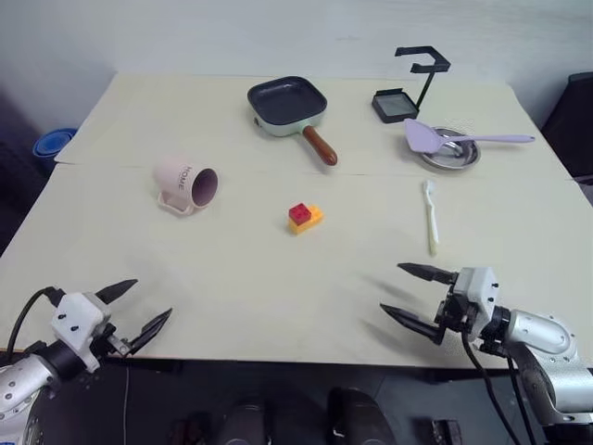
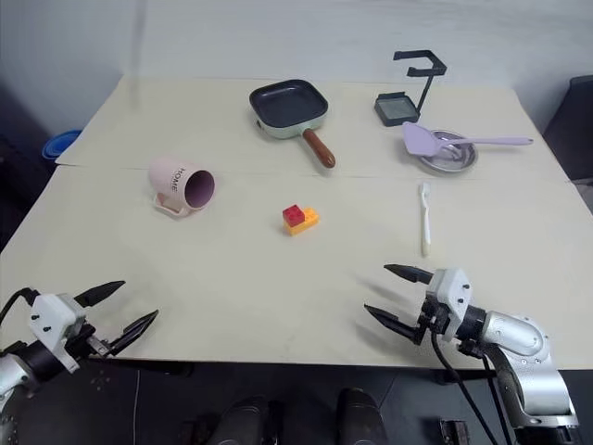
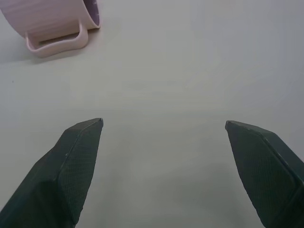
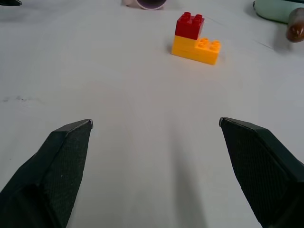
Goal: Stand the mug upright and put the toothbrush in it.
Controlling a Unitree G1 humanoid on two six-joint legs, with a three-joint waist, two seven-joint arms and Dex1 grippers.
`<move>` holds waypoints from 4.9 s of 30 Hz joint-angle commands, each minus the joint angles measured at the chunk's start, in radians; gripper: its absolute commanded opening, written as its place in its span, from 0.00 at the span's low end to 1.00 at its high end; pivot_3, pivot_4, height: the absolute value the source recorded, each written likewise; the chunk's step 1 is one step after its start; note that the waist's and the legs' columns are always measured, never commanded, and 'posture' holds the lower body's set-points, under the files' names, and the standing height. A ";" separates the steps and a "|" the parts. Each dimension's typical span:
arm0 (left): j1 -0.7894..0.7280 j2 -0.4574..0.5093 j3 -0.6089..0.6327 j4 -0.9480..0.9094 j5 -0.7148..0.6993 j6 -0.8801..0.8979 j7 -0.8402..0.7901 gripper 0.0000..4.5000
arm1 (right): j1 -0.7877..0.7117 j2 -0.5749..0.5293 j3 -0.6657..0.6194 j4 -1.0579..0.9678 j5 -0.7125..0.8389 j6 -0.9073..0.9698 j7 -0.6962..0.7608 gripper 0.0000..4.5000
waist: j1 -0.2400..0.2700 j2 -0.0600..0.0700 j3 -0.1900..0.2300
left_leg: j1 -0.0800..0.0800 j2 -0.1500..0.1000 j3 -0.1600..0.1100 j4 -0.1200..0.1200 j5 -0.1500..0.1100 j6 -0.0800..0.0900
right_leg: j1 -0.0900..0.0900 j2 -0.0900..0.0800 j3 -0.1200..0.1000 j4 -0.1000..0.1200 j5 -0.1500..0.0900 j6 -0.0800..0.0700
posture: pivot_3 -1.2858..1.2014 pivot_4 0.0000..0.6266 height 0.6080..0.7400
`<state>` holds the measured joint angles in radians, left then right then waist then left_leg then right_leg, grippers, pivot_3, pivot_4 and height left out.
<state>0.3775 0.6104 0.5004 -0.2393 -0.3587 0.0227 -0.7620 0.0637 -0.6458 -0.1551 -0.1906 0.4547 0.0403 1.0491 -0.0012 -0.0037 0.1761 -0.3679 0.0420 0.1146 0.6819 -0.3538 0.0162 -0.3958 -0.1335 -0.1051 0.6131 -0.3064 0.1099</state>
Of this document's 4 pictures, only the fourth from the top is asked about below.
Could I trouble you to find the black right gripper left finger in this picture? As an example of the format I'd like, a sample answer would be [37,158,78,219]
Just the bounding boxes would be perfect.
[0,119,94,228]

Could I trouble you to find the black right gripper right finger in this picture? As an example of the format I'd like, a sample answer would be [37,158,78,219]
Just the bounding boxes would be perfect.
[218,117,304,228]

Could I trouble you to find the yellow toy building brick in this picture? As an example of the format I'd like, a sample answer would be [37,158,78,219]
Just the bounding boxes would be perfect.
[171,35,221,66]

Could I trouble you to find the brown rounded bottle cap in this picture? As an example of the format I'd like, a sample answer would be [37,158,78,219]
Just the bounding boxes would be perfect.
[285,7,304,43]

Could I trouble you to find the mint green tube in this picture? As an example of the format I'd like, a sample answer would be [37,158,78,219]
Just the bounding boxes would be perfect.
[252,0,304,24]

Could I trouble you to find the red toy building brick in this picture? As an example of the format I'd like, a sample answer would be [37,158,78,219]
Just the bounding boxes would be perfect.
[175,11,205,40]

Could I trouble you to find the pink cup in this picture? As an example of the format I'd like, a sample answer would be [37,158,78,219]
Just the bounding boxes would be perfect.
[122,0,168,10]

